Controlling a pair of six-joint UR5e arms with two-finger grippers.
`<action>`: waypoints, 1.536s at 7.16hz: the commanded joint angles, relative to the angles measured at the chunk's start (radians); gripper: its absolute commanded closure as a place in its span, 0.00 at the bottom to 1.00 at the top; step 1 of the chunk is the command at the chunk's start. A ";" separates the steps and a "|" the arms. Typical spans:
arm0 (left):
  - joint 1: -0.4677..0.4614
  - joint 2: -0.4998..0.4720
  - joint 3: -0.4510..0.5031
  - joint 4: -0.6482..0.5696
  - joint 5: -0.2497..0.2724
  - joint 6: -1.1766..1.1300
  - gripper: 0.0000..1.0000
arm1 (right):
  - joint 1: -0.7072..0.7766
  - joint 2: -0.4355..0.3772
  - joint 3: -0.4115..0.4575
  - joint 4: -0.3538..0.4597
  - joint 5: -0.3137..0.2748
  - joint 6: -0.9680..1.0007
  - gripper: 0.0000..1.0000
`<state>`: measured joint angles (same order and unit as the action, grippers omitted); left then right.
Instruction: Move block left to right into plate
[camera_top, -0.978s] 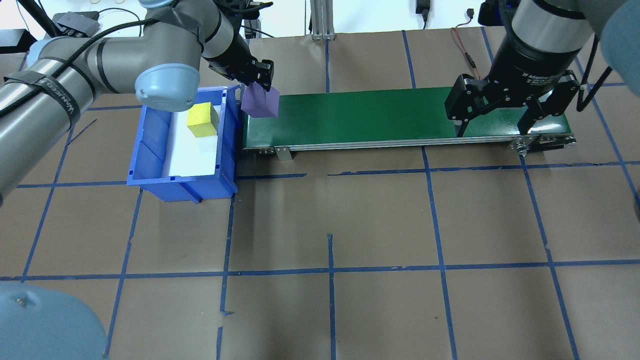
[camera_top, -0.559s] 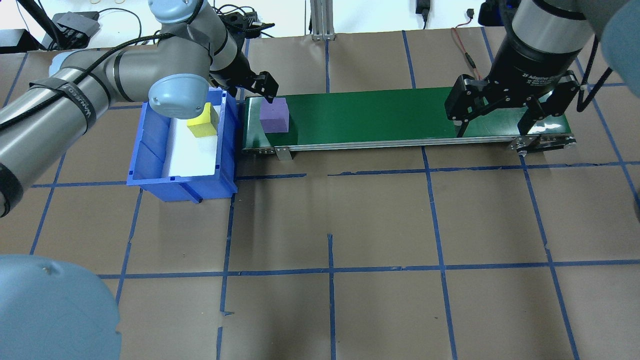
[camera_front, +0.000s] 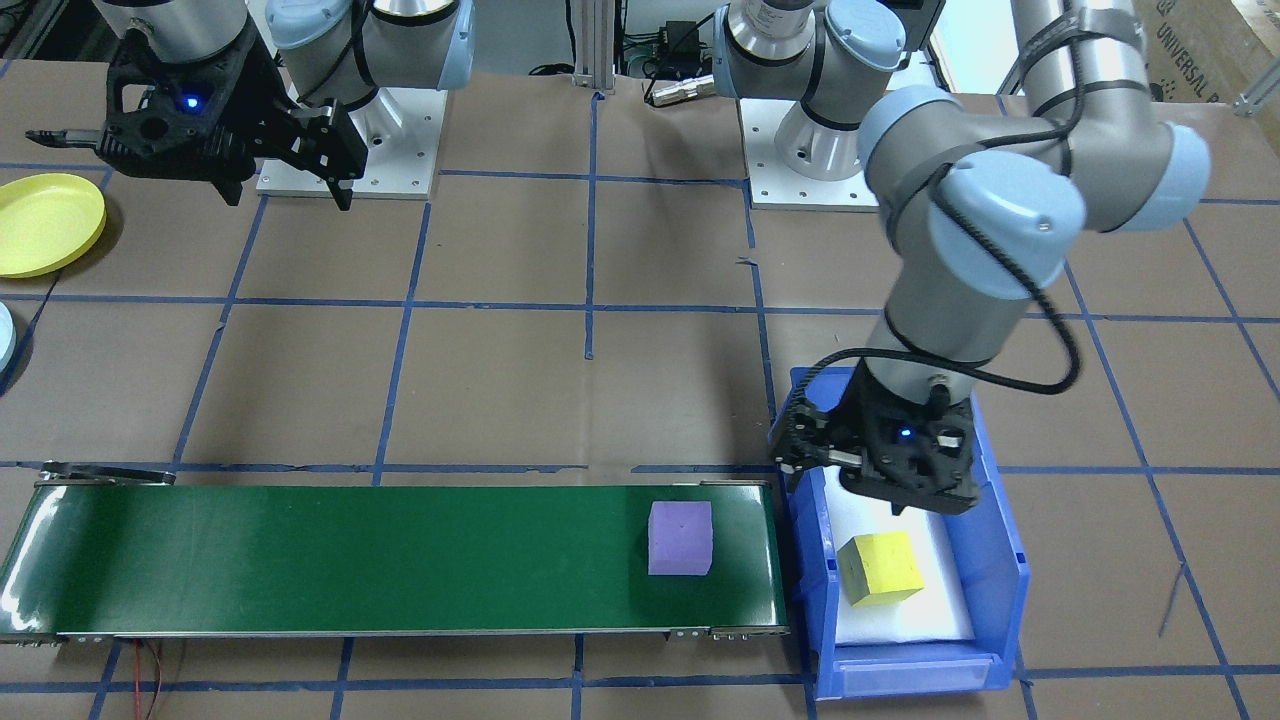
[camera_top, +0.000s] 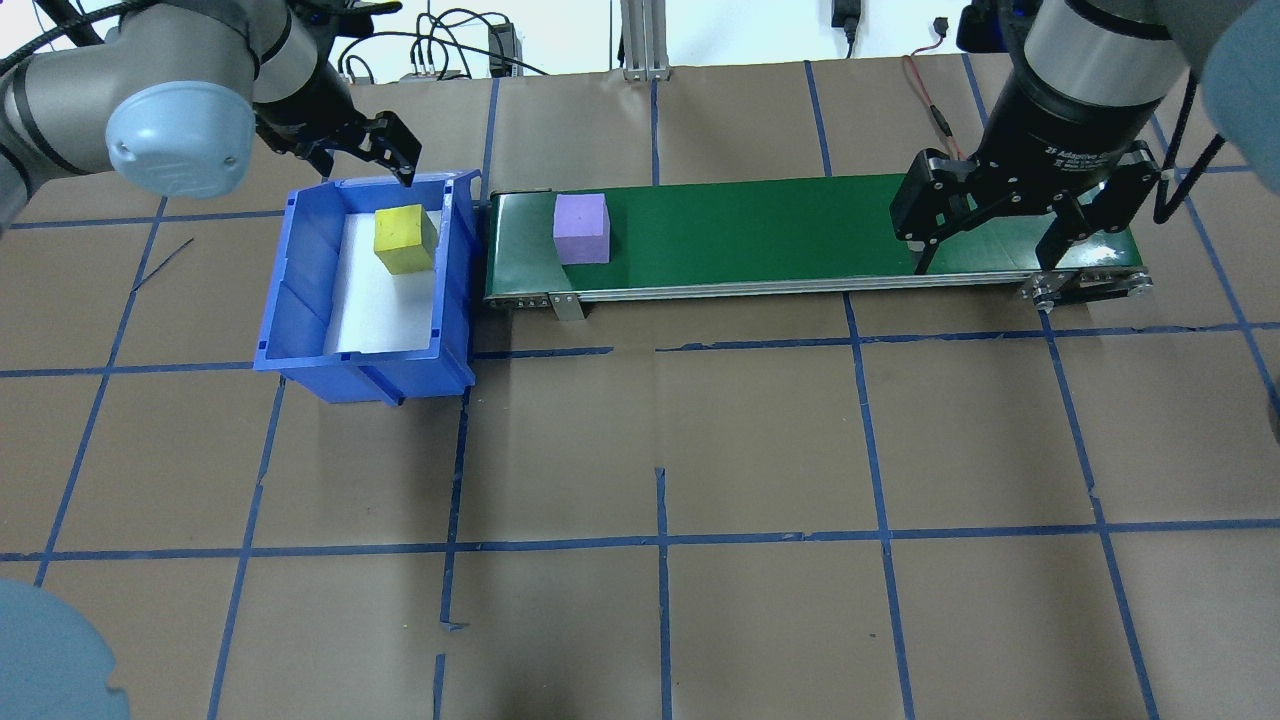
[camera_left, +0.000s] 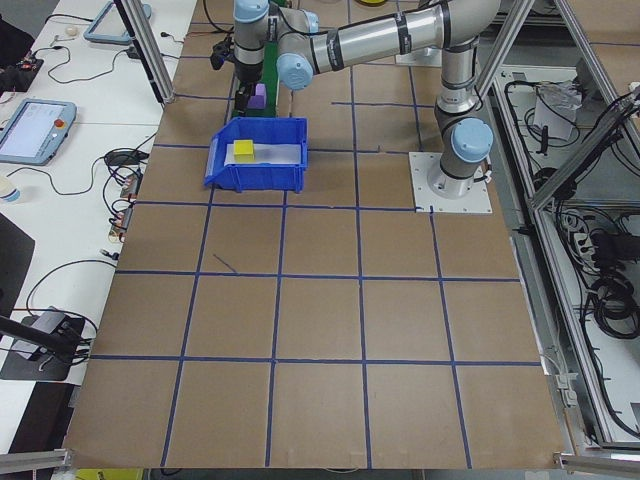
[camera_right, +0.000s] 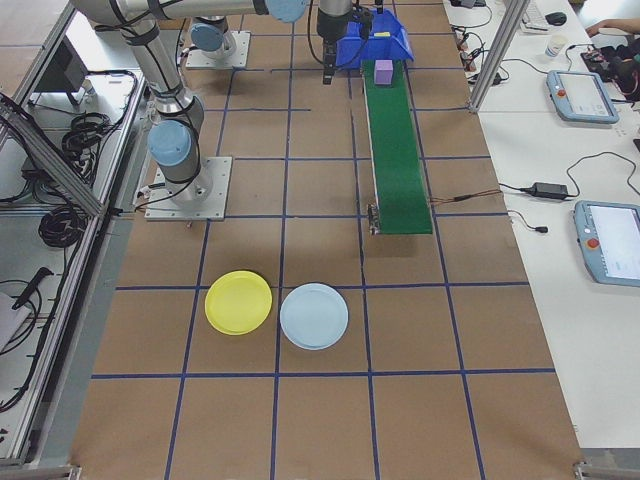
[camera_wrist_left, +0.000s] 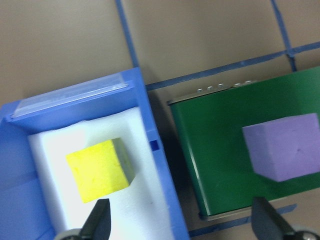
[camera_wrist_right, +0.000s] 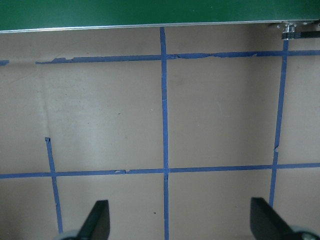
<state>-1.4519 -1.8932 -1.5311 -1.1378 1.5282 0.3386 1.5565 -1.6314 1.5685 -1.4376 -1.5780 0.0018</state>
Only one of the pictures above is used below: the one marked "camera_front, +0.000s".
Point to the yellow foam block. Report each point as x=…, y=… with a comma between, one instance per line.
x=880, y=568

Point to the purple foam block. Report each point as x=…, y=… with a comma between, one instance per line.
x=680, y=538

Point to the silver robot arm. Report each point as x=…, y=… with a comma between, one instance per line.
x=400, y=40
x=1000, y=220

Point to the yellow plate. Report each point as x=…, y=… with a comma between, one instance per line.
x=45, y=225

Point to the light blue plate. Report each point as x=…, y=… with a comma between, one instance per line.
x=5, y=335

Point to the blue plastic bin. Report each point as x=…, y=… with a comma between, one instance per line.
x=1000, y=600

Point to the white foam bin liner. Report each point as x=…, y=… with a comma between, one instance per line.
x=900, y=625

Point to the silver metal cylinder connector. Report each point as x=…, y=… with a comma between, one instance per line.
x=680, y=92

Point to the black small adapter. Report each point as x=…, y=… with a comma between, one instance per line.
x=682, y=38

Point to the green conveyor belt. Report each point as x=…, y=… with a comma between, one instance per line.
x=350, y=555

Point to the brown cardboard box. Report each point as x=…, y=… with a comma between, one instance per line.
x=1210, y=45

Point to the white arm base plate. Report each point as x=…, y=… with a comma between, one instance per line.
x=790, y=185
x=400, y=160

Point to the aluminium gantry post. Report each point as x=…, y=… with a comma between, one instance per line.
x=592, y=50

